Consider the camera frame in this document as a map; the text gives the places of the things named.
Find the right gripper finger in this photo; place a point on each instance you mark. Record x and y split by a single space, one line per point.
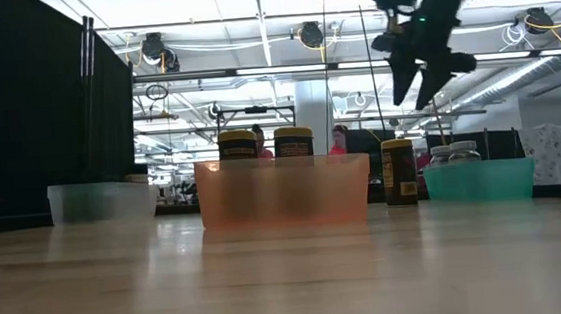
433 85
402 79

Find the dark spice jar yellow lid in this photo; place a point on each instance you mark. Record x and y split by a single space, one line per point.
399 168
293 142
237 145

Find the black monitor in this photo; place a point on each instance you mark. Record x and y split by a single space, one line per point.
367 140

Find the black partition panel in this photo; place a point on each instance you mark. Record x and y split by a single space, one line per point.
497 145

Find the white column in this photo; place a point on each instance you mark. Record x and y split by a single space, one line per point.
313 109

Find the teal plastic bin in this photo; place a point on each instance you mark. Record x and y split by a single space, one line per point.
480 181

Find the long ceiling light bar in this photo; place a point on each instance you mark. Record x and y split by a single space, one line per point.
278 70

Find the orange plastic bin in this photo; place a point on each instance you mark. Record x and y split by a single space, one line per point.
343 192

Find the clear plastic bin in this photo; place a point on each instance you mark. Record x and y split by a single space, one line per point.
144 203

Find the black curtain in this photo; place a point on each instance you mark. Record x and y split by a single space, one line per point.
5 98

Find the silver ceiling duct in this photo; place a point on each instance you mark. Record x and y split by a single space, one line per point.
530 74

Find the black metal rack frame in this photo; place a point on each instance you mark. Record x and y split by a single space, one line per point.
256 110

